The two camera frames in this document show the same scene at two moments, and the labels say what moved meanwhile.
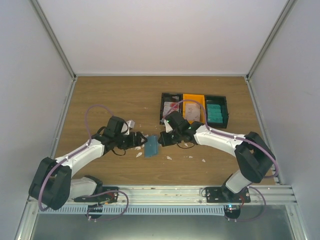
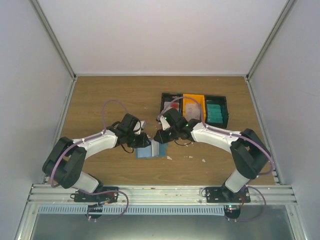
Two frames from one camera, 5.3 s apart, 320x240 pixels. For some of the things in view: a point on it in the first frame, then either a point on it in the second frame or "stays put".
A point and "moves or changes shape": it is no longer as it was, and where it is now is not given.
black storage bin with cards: x=168 y=101 stays put
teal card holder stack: x=214 y=114 stays put
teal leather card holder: x=151 y=146 moves or changes shape
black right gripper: x=165 y=141 stays put
